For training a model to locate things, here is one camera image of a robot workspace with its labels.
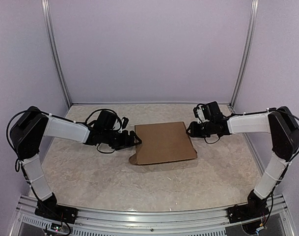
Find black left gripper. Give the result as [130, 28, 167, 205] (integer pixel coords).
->
[102, 129, 142, 150]

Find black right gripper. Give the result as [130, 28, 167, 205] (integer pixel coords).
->
[186, 120, 214, 138]

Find brown cardboard box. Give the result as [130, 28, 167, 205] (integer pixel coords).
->
[129, 121, 197, 166]

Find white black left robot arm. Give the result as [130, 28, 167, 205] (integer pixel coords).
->
[6, 106, 142, 219]

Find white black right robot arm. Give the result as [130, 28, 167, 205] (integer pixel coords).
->
[186, 101, 299, 218]

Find small circuit board with LEDs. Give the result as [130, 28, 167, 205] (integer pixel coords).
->
[50, 224, 62, 232]

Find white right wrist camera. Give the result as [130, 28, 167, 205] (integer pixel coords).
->
[193, 103, 205, 123]

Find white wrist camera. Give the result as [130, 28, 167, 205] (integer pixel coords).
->
[193, 103, 205, 123]
[121, 117, 129, 130]

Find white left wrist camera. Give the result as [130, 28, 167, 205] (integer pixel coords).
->
[121, 117, 129, 130]

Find aluminium front rail frame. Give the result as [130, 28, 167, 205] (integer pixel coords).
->
[15, 194, 295, 236]

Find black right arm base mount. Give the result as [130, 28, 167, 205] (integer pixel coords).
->
[226, 191, 270, 223]

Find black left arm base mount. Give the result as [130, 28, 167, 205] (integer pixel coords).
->
[35, 201, 79, 224]

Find right aluminium frame post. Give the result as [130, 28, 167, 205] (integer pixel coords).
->
[229, 0, 259, 109]

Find aluminium frame post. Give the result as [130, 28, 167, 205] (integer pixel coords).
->
[229, 0, 259, 109]
[41, 0, 73, 109]

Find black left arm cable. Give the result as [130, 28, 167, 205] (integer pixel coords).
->
[6, 109, 123, 173]

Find left aluminium frame post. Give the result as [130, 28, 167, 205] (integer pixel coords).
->
[41, 0, 73, 109]

